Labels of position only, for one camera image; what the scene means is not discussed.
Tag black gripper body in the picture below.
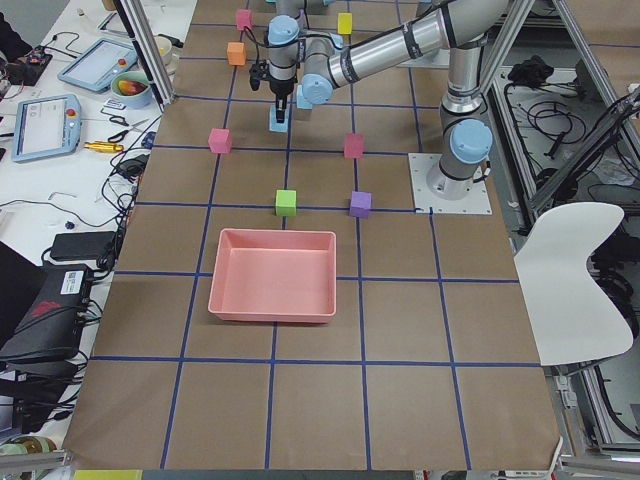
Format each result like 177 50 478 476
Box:
269 78 295 98

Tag light blue block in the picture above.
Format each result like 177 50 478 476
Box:
269 105 290 133

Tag orange block far right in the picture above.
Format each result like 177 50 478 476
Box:
226 42 247 66

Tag pink block far left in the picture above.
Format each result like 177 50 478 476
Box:
208 128 232 154

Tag pink block far right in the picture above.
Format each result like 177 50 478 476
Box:
235 9 253 31

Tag dark pink block near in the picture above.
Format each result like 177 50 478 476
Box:
343 133 365 159

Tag yellow block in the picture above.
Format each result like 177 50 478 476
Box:
337 12 353 35

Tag green block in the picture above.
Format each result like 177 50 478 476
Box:
275 189 297 217

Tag beige bowl with lemon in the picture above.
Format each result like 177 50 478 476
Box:
154 35 173 66

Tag purple block left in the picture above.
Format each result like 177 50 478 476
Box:
349 191 373 218

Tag blue bowl with fruit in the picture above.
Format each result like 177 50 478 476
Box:
110 71 153 109

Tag pink plastic bin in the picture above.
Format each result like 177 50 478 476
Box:
208 228 337 324

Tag brass cylinder tool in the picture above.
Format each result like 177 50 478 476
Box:
84 141 124 154

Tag blue teach pendant far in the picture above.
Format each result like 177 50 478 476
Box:
57 38 138 92

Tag blue teach pendant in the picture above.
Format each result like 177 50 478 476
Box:
11 94 82 163
57 38 138 92

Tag blue teach pendant near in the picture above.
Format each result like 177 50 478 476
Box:
11 94 82 163

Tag black power adapter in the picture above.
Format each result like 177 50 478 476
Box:
49 231 115 261

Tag black computer box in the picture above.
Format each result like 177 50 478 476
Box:
1 263 94 365

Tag white chair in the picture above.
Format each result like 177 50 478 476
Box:
514 202 633 366

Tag aluminium frame post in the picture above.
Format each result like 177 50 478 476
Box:
115 0 175 109

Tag black handled scissors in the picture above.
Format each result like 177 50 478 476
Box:
107 119 146 144

